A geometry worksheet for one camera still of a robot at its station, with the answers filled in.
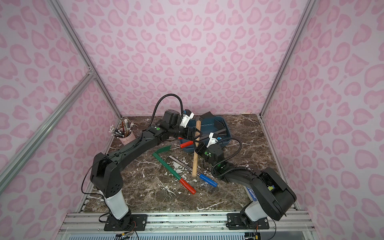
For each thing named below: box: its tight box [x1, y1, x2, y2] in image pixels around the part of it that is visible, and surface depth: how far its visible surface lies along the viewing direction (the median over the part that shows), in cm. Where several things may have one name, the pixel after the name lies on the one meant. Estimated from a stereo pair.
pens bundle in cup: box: [108, 119, 134, 139], surface depth 93 cm
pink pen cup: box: [119, 131, 136, 146], surface depth 97 cm
